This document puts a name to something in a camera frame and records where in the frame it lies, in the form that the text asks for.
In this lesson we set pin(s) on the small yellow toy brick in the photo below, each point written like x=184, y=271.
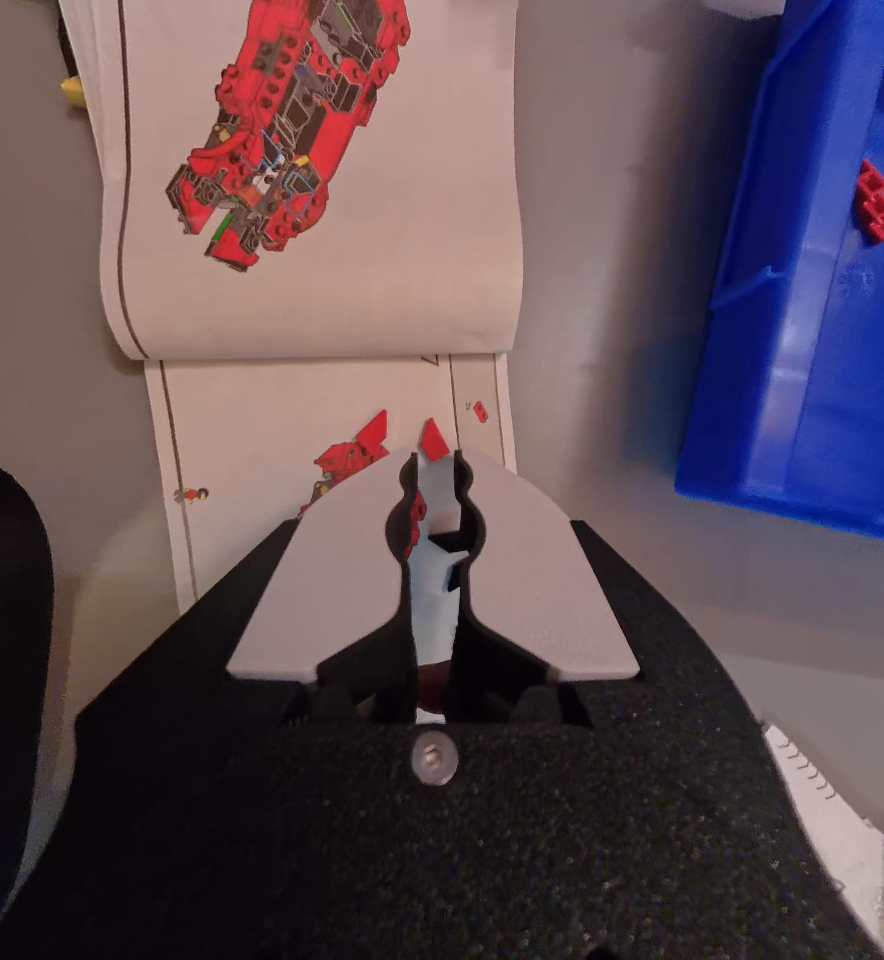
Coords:
x=74, y=91

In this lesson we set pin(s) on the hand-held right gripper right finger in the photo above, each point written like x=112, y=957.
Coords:
x=547, y=585

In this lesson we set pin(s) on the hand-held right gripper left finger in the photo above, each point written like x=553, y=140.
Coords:
x=322, y=585

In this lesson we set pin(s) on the blue plastic parts bin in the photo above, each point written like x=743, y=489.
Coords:
x=757, y=375

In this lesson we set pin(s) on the red toy brick cluster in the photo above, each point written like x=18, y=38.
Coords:
x=877, y=202

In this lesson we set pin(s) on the open toy brick instruction booklet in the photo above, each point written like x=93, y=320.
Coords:
x=397, y=300

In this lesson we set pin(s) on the red wedge toy brick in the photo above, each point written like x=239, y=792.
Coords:
x=374, y=433
x=436, y=442

